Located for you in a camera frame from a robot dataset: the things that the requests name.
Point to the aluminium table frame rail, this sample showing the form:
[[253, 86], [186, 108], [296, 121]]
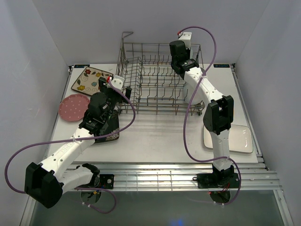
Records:
[[179, 177]]

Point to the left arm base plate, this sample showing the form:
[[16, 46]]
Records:
[[106, 181]]

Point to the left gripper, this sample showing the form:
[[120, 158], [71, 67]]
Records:
[[103, 87]]

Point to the white oval plate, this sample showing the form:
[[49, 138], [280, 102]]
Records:
[[199, 96]]

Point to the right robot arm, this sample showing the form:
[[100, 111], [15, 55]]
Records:
[[217, 118]]

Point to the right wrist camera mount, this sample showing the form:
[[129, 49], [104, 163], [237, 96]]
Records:
[[186, 38]]

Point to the blue label right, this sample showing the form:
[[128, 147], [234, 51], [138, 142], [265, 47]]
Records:
[[221, 65]]

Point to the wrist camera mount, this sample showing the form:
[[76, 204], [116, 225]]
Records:
[[186, 38], [116, 82]]

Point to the cream square flower plate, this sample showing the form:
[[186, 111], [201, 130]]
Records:
[[88, 81]]

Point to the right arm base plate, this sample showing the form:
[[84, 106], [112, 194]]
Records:
[[209, 180]]

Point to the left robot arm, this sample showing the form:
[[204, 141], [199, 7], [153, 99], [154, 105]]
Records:
[[47, 181]]

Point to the pink dotted round plate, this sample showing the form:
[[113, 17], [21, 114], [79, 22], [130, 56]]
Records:
[[73, 107]]

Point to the grey wire dish rack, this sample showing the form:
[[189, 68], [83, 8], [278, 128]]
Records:
[[146, 68]]

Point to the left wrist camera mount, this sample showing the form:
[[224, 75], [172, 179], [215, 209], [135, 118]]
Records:
[[116, 82]]

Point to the white rectangular plate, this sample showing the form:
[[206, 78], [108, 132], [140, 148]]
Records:
[[239, 138]]

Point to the black floral square plate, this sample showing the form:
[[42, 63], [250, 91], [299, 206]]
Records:
[[111, 125]]

